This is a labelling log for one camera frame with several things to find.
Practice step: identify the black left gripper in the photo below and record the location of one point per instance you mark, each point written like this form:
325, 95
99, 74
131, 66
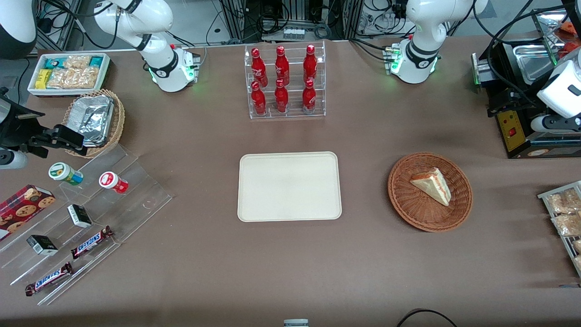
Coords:
509, 101

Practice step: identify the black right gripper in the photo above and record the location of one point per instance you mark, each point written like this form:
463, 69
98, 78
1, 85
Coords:
19, 128

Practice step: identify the triangular sandwich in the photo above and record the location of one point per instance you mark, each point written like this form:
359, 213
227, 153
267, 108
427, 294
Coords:
433, 184

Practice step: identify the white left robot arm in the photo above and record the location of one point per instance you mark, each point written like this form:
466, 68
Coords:
424, 27

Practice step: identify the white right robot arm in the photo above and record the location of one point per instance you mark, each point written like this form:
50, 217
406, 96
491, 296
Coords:
159, 18

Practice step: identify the tan wicker basket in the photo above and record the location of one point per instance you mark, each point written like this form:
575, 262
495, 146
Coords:
119, 122

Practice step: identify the brown round wicker basket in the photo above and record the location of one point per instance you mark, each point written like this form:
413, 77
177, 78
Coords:
408, 209

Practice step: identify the cream plastic tray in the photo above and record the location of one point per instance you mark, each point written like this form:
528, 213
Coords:
289, 187

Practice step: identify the stacked aluminium foil containers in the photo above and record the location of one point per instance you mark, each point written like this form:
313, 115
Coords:
93, 119

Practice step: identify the black food warmer machine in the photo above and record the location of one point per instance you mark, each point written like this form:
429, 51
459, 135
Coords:
513, 136

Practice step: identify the green lid snack cup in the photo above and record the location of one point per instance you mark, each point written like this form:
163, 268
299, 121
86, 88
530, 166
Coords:
63, 172

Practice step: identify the steel food pan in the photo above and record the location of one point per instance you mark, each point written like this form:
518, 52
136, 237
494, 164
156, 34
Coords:
533, 63

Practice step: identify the red lid snack cup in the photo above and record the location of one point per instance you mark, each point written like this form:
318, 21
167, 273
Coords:
111, 181

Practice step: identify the clear bag of crackers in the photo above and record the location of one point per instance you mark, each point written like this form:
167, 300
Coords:
75, 78

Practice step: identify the yellow snack packet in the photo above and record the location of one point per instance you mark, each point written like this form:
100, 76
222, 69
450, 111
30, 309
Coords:
43, 78

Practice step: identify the white plastic snack bin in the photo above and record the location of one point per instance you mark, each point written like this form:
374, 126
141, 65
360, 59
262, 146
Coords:
106, 72

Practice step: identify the small black carton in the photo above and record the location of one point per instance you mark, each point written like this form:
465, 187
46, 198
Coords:
80, 216
42, 245

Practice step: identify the teal snack packet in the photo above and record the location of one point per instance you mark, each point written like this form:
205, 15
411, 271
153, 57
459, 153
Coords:
54, 62

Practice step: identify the red food piece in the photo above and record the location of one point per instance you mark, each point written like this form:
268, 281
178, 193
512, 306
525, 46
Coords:
573, 47

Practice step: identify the clear acrylic step display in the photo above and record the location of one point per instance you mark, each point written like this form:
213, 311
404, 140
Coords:
136, 190

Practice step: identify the red tartan cookie box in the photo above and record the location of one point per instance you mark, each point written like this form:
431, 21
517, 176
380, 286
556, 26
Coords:
22, 209

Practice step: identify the orange fried food piece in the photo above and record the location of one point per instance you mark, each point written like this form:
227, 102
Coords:
569, 28

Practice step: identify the Snickers chocolate bar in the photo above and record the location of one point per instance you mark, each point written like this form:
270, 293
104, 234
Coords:
91, 242
47, 279

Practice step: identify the clear bag of snacks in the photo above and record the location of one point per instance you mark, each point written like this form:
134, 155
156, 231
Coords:
567, 224
563, 202

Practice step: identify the red soda bottle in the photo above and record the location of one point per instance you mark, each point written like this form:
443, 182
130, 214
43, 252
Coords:
258, 68
309, 98
310, 66
258, 101
282, 67
281, 99

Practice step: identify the clear acrylic bottle rack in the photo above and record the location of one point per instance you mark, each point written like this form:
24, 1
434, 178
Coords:
295, 113

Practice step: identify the white power strip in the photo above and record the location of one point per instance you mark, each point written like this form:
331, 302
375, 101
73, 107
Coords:
294, 33

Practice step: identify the small grey device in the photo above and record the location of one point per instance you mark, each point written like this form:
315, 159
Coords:
296, 323

